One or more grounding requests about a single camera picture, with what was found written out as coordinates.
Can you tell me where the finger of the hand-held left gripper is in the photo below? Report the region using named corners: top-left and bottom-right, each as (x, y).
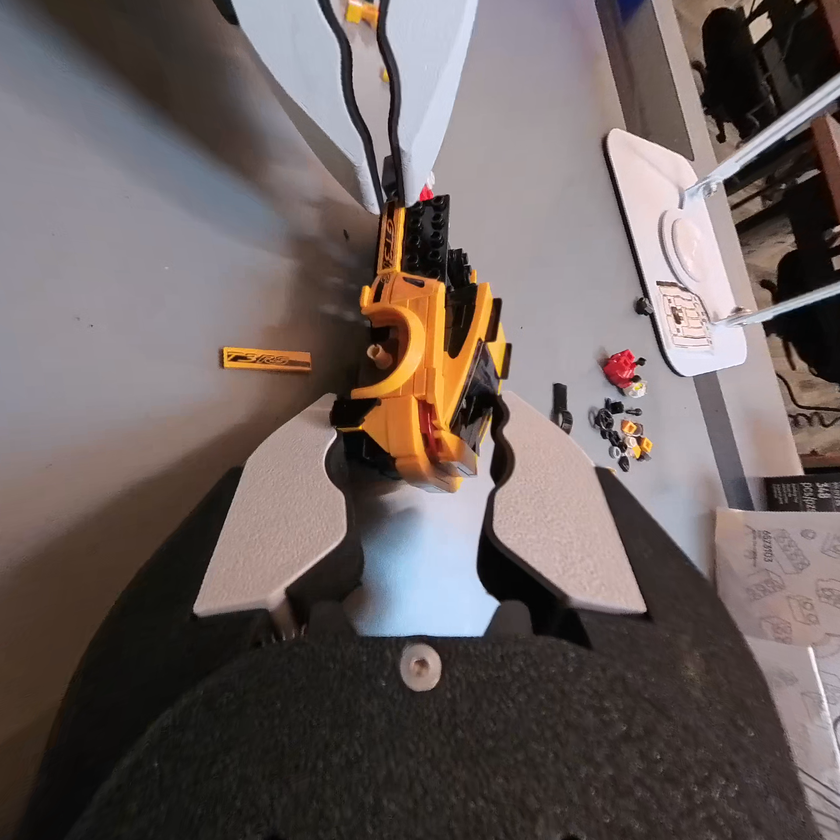
top-left (226, 0), bottom-right (387, 215)
top-left (376, 0), bottom-right (480, 202)

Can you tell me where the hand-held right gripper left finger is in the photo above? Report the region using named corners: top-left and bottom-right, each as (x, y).
top-left (192, 392), bottom-right (366, 634)

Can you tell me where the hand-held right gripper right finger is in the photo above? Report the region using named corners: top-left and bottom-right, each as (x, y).
top-left (478, 392), bottom-right (648, 618)

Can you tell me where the yellow lego car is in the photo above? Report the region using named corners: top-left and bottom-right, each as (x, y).
top-left (330, 171), bottom-right (514, 494)

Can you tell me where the pile of small lego parts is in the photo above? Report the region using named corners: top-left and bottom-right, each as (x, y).
top-left (588, 397), bottom-right (655, 474)

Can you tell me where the long yellow lego tile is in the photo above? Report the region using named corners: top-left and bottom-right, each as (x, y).
top-left (221, 346), bottom-right (311, 373)

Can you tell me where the lego sticker sheet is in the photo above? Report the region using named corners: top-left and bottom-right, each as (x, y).
top-left (656, 280), bottom-right (716, 353)

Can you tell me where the white paper bag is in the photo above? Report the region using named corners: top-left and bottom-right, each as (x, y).
top-left (748, 640), bottom-right (840, 840)
top-left (714, 505), bottom-right (840, 648)

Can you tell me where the black coiled cable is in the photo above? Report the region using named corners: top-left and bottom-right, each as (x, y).
top-left (774, 371), bottom-right (840, 431)

